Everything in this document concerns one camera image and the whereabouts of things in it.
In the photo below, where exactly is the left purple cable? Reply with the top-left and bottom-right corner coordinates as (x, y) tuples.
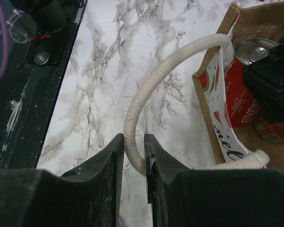
(0, 0), (17, 87)

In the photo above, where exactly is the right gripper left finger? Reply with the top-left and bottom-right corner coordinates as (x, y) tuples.
(0, 134), (123, 227)

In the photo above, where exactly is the watermelon canvas tote bag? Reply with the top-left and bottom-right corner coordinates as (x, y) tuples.
(124, 1), (284, 175)

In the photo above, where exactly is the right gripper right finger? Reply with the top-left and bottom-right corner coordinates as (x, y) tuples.
(144, 134), (284, 227)

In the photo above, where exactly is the red cola can front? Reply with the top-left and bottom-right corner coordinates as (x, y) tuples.
(225, 38), (278, 128)

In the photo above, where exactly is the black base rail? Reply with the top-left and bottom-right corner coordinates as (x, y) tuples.
(0, 0), (87, 169)

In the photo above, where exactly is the red cola can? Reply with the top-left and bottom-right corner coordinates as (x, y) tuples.
(253, 113), (284, 144)
(225, 38), (278, 128)

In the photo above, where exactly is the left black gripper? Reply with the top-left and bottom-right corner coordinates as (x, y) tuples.
(242, 37), (284, 124)

